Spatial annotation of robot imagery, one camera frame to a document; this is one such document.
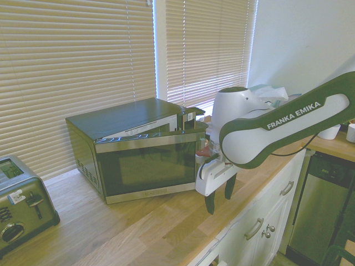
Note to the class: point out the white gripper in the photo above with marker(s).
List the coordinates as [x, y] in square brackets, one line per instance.
[212, 176]

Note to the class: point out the stainless microwave door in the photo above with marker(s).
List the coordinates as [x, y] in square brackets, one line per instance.
[148, 166]

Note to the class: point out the white Franka Emika robot arm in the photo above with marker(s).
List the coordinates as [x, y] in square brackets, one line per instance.
[280, 124]

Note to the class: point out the black stainless microwave body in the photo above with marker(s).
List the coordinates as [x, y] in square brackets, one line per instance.
[116, 124]

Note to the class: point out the white cabinet drawer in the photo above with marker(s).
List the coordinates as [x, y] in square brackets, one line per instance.
[280, 191]

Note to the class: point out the round silver cabinet knob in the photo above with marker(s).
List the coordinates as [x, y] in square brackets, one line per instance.
[272, 228]
[267, 234]

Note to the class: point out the white cabinet door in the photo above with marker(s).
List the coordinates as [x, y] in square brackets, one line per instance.
[273, 238]

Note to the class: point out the stainless steel dishwasher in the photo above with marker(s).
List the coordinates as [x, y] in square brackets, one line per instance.
[319, 199]

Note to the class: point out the white crumpled paper towel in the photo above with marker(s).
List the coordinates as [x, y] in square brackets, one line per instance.
[270, 93]

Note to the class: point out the white ceramic cup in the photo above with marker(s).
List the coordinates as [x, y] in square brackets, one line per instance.
[329, 132]

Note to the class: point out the white bowl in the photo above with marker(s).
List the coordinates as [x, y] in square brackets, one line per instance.
[351, 132]

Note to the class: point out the narrow beige window blind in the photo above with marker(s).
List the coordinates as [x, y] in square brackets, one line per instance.
[208, 50]

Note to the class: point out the wide beige window blind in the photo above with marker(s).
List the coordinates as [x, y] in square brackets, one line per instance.
[75, 72]

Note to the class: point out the stainless steel toaster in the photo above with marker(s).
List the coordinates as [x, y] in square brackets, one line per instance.
[23, 199]

